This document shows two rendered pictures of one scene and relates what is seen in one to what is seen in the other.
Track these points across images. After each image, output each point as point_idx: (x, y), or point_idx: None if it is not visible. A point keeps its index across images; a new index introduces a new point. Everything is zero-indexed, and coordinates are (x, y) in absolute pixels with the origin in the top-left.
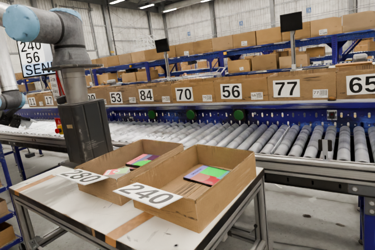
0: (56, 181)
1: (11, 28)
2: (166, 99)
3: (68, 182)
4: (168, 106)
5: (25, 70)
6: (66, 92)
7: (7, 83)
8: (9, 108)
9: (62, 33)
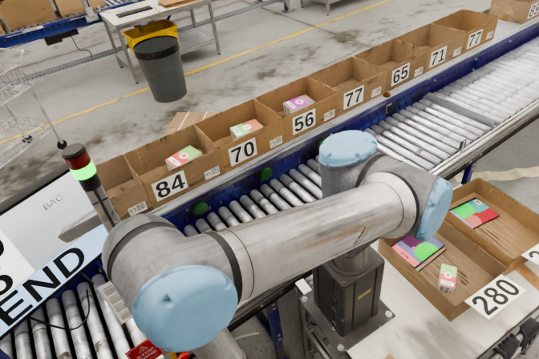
0: (411, 351)
1: (434, 226)
2: (212, 172)
3: (423, 334)
4: (230, 180)
5: None
6: (358, 258)
7: (241, 354)
8: None
9: None
